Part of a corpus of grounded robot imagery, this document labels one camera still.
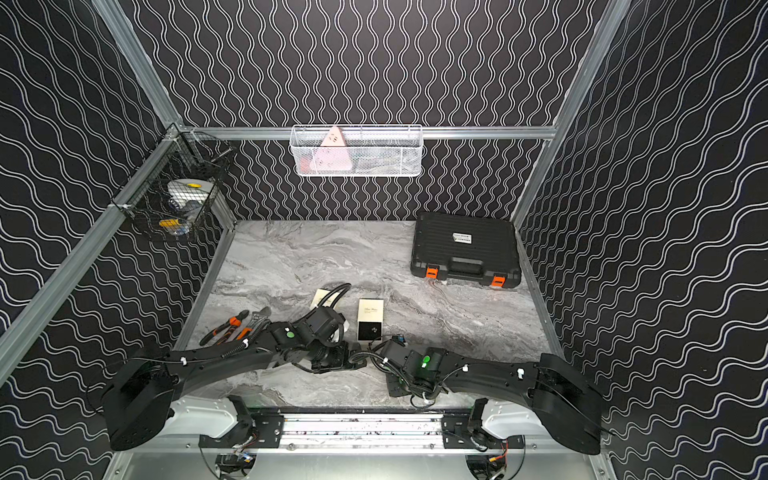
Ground pink triangular card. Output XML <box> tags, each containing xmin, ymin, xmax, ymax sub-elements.
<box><xmin>309</xmin><ymin>125</ymin><xmax>353</xmax><ymax>173</ymax></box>

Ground orange black pliers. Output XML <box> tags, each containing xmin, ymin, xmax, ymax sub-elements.
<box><xmin>199</xmin><ymin>310</ymin><xmax>250</xmax><ymax>347</ymax></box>

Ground black wire corner basket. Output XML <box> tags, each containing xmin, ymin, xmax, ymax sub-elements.
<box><xmin>113</xmin><ymin>128</ymin><xmax>235</xmax><ymax>243</ymax></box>

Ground white wire wall basket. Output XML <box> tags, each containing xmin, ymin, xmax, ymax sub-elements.
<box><xmin>289</xmin><ymin>124</ymin><xmax>424</xmax><ymax>178</ymax></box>

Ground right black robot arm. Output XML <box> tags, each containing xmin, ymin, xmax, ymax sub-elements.
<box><xmin>381</xmin><ymin>341</ymin><xmax>605</xmax><ymax>455</ymax></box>

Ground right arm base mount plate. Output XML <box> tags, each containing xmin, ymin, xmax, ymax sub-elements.
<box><xmin>440</xmin><ymin>413</ymin><xmax>524</xmax><ymax>451</ymax></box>

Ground black plastic tool case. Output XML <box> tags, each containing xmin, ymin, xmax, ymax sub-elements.
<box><xmin>410</xmin><ymin>212</ymin><xmax>522</xmax><ymax>289</ymax></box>

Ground aluminium front rail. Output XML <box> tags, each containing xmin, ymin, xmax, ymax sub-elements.
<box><xmin>128</xmin><ymin>410</ymin><xmax>568</xmax><ymax>454</ymax></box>

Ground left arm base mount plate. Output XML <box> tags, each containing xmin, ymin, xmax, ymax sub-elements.
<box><xmin>198</xmin><ymin>414</ymin><xmax>285</xmax><ymax>450</ymax></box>

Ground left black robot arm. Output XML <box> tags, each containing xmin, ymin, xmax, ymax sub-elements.
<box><xmin>101</xmin><ymin>306</ymin><xmax>362</xmax><ymax>451</ymax></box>

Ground orange handled adjustable wrench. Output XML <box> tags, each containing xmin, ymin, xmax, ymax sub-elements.
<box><xmin>235</xmin><ymin>306</ymin><xmax>271</xmax><ymax>341</ymax></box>

